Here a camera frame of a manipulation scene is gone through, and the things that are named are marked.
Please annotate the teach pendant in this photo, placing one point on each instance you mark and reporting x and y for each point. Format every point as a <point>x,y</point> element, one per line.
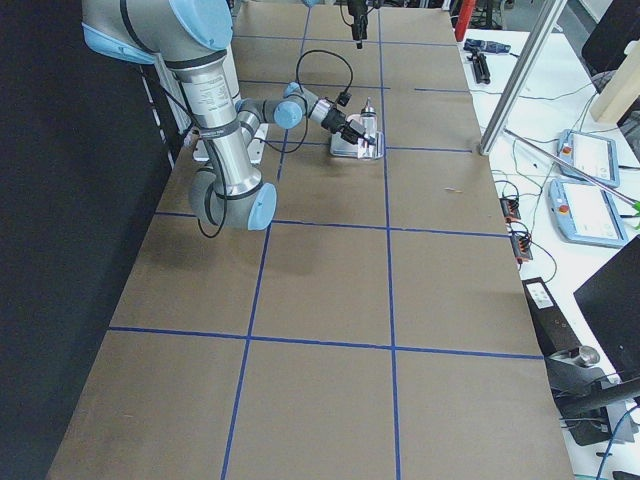
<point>585,214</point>
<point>591,154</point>

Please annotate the silver electronic kitchen scale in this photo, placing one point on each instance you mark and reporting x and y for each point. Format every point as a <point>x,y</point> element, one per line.
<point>363,150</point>

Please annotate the upper orange terminal block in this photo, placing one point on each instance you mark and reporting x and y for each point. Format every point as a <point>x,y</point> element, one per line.
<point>510,209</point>

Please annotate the black box with label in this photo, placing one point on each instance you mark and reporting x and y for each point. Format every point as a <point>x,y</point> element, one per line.
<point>553,331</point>

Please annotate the wooden board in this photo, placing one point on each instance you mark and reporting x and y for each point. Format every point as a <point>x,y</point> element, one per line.
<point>621,91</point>

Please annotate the red cylinder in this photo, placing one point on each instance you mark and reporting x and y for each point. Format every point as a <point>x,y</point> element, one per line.
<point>463,19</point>

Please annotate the black folded tripod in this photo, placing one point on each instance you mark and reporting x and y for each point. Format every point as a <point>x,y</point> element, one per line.
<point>480,67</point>

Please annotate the far teach pendant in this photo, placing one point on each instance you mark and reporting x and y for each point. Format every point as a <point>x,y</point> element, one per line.
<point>591,154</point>

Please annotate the aluminium frame post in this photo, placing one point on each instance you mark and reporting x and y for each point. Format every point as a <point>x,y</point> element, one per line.
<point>543,27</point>

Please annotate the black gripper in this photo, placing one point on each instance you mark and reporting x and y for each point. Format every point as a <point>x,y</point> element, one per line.
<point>356,20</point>
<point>333,120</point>

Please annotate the black monitor far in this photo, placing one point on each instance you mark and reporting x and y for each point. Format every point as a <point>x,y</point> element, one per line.
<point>604,49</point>

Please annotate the glass sauce bottle metal spout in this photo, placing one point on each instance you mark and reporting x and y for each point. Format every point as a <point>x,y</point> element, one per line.
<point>368,118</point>

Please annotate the orange terminal block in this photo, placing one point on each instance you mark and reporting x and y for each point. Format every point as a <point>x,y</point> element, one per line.
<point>510,209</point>
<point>521,246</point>

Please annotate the near teach pendant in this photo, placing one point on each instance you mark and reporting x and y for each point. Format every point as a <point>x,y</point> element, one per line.
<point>585,214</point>

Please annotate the black monitor near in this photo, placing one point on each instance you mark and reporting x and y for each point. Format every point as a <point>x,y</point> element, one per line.
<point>609,303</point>

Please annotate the black monitor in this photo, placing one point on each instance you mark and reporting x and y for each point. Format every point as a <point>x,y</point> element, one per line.
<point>604,49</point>
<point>609,303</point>

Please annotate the white camera pole base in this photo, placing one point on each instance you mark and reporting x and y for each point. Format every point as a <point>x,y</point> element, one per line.
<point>257,145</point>

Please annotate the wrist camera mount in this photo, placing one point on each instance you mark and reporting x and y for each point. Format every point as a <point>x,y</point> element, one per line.
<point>343,98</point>

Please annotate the lower orange terminal block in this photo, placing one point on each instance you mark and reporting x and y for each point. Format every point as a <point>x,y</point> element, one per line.
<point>521,246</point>

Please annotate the pink paper cup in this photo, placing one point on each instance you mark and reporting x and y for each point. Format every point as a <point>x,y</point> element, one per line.
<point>354,121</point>

